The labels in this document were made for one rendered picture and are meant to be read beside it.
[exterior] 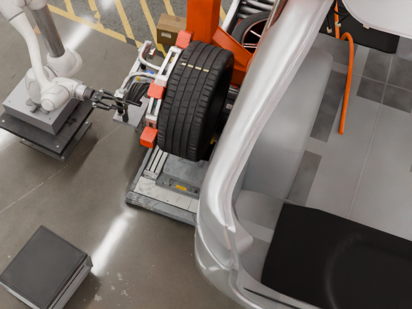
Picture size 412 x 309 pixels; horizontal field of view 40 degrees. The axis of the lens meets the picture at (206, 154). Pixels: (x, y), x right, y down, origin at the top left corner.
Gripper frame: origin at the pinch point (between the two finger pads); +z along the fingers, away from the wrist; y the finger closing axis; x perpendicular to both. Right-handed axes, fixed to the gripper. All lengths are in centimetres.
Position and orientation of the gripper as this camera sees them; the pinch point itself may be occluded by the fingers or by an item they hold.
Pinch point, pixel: (119, 104)
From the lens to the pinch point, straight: 329.7
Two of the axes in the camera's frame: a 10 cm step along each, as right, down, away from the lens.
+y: -3.3, 8.2, -4.7
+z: 9.4, 3.1, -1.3
